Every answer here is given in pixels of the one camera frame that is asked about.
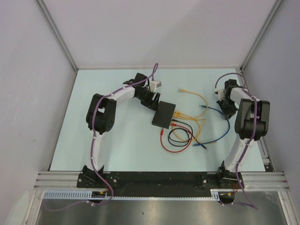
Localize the aluminium left corner post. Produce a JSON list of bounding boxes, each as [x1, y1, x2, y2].
[[35, 0, 78, 73]]

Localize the short yellow ethernet cable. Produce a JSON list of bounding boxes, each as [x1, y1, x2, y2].
[[172, 112, 207, 143]]

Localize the long yellow ethernet cable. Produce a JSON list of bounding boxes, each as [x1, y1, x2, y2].
[[173, 88, 218, 145]]

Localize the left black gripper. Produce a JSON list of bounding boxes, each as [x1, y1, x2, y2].
[[135, 88, 160, 112]]

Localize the aluminium corner post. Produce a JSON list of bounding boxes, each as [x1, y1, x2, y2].
[[240, 0, 285, 73], [35, 0, 78, 73]]

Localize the aluminium right corner post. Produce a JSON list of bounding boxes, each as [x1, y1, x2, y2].
[[240, 0, 285, 73]]

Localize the black network switch box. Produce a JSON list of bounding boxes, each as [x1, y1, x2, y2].
[[151, 101, 176, 129]]

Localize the black ethernet cable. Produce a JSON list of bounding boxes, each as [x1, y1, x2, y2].
[[167, 119, 208, 150]]

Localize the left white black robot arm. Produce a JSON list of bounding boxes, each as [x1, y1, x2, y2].
[[82, 73, 161, 188]]

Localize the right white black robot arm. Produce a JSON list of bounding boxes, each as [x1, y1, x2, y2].
[[215, 79, 270, 188]]

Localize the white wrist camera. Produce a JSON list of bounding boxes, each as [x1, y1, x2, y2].
[[214, 88, 225, 101], [149, 80, 162, 92]]

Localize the aluminium right frame rail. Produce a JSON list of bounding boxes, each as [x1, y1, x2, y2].
[[235, 67, 275, 172]]

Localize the blue ethernet cable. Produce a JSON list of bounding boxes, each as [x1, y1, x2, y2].
[[192, 105, 231, 148]]

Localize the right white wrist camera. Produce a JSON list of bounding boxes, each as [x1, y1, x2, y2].
[[214, 88, 225, 101]]

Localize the aluminium front frame rail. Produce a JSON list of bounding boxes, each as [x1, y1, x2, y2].
[[34, 171, 290, 191]]

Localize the aluminium frame rail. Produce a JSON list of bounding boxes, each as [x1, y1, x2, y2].
[[34, 171, 290, 191], [235, 67, 275, 172]]

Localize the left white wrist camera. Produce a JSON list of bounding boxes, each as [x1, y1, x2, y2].
[[149, 80, 162, 92]]

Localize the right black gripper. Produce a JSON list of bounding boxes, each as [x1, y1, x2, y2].
[[217, 97, 238, 119]]

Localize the grey slotted cable duct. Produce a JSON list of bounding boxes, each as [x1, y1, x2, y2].
[[44, 190, 220, 201]]

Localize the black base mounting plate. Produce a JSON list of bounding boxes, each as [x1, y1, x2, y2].
[[76, 172, 244, 198]]

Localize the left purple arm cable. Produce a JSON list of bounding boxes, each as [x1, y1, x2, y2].
[[44, 63, 159, 211]]

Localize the red ethernet cable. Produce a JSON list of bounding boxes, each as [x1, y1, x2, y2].
[[159, 123, 195, 153]]

